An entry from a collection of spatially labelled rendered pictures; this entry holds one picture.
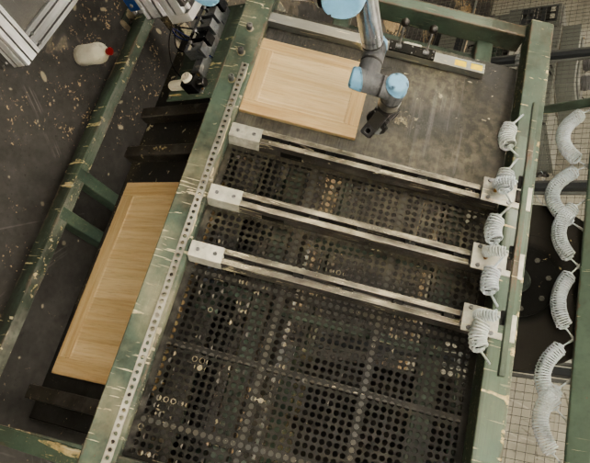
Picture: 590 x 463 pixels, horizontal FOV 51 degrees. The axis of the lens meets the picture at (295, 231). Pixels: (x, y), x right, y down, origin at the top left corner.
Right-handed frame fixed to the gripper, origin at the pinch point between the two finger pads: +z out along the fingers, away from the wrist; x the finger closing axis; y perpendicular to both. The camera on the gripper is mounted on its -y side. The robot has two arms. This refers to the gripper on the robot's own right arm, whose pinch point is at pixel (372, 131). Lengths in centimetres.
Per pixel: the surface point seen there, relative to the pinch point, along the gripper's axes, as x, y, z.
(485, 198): -47.8, 12.9, 2.5
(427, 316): -62, -37, 2
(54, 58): 132, -58, 44
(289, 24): 63, 20, 20
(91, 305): 37, -120, 54
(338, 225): -15.5, -32.7, 10.2
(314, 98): 30.0, 2.3, 18.2
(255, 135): 32.7, -29.7, 11.0
